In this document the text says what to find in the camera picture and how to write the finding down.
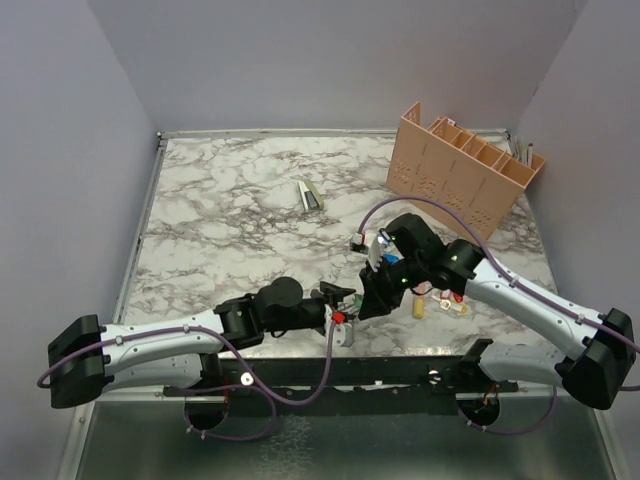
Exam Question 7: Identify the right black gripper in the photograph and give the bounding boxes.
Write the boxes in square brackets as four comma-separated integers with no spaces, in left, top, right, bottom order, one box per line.
[359,254,426,318]

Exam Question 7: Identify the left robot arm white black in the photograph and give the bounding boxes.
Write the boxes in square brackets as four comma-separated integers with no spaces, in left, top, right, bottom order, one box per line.
[37,277,355,409]

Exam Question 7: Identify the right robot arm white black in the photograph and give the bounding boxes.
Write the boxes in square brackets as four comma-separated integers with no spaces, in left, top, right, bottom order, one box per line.
[358,213,636,410]

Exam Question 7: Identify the yellow pink marker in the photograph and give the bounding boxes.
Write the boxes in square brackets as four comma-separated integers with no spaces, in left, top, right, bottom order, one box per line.
[412,296,425,319]

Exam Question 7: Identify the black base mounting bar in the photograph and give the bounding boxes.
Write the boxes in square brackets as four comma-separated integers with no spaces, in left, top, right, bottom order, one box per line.
[163,355,518,416]

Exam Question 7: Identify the beige stapler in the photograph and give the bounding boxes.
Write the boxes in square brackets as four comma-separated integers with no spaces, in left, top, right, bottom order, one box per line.
[298,179,324,212]

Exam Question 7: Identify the peach compartment organizer box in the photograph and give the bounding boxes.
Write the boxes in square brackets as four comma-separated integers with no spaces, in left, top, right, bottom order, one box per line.
[386,102,546,241]

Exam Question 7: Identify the pens behind organizer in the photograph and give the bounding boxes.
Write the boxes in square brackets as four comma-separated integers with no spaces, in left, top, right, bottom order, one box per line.
[509,137,533,168]

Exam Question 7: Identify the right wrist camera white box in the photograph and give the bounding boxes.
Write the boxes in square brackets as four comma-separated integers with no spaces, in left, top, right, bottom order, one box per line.
[349,232,385,272]

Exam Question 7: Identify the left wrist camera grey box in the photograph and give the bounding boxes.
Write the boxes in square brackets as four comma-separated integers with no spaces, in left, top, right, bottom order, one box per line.
[328,311,355,348]

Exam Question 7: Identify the aluminium table frame rail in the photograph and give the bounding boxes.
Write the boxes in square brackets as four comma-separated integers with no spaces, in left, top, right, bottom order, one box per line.
[111,132,168,324]

